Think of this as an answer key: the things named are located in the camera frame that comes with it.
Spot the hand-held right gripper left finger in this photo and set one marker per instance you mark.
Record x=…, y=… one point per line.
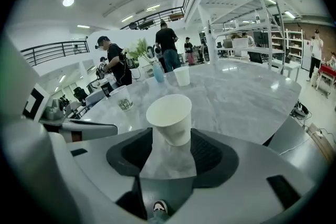
x=115, y=160

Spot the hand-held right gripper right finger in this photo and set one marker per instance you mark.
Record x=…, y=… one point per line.
x=225, y=165

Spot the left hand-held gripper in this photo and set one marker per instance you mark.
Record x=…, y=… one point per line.
x=34, y=105

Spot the white paper cup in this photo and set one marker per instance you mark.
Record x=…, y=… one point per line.
x=123, y=102
x=182, y=77
x=176, y=128

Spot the blue cloth covered table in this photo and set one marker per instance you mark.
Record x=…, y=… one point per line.
x=94, y=99

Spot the black office chair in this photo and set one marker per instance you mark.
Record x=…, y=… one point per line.
x=79, y=94

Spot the person's black white shoe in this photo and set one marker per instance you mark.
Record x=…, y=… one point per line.
x=160, y=206

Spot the person's blue jeans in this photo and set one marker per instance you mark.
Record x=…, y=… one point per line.
x=158, y=219

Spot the blue ribbed vase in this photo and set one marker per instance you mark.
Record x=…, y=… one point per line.
x=158, y=73

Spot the white flower bouquet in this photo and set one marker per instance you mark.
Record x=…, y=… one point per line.
x=136, y=49

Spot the black gear heap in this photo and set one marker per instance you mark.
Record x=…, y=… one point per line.
x=300, y=111

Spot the white power strip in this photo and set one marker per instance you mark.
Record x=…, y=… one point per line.
x=319, y=133

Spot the wooden floor plank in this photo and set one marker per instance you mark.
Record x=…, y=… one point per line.
x=324, y=144

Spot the black monitor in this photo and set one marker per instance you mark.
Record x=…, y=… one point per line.
x=255, y=57

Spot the white metal shelving rack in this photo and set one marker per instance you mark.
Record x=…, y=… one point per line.
x=288, y=65

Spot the cardboard box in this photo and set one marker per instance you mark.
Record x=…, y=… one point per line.
x=228, y=43

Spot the white storage crate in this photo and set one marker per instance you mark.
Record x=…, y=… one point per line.
x=240, y=43

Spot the round ceiling lamp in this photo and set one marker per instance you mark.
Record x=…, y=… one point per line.
x=68, y=2

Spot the white fridge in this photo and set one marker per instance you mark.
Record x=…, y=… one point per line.
x=306, y=56

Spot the red cart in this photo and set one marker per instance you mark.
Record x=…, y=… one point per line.
x=328, y=69

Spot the white wall shelving units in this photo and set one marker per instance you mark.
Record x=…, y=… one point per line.
x=294, y=44

